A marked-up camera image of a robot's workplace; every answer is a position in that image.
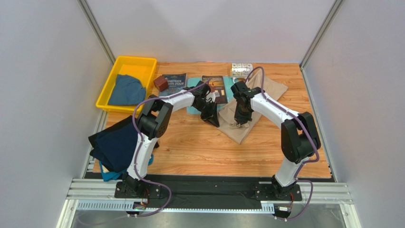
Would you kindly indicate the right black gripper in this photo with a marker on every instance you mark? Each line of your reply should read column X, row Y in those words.
column 241, row 115

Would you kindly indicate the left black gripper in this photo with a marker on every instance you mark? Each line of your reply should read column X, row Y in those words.
column 212, row 117

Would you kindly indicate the beige t shirt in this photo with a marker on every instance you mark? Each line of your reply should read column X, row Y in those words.
column 268, row 90

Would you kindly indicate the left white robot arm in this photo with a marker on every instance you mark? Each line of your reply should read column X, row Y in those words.
column 153, row 120

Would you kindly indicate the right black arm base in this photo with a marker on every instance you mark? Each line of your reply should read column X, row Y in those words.
column 273, row 192

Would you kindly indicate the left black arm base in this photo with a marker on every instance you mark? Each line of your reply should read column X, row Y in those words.
column 137, row 190

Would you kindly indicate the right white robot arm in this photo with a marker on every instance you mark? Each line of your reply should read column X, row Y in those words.
column 299, row 136

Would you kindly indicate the dark orange cover book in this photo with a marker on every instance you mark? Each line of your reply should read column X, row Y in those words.
column 217, row 87

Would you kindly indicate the white mug yellow inside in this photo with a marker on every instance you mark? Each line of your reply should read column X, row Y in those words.
column 240, row 71

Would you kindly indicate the nineteen eighty-four book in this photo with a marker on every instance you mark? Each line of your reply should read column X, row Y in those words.
column 176, row 82

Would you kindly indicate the brown wooden cube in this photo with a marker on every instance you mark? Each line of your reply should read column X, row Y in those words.
column 161, row 83

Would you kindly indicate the black table edge strip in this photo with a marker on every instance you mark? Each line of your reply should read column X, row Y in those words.
column 187, row 192

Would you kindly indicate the yellow plastic bin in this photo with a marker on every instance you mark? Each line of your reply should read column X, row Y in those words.
column 141, row 68

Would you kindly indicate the blue shirt in bin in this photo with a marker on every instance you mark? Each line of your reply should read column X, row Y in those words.
column 127, row 91

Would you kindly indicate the navy folded shirt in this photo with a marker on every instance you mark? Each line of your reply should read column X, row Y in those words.
column 116, row 161

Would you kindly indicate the teal folded shirt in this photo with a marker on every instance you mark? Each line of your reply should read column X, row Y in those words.
column 111, row 175

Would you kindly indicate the aluminium rail frame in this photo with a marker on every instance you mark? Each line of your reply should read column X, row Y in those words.
column 326, row 205

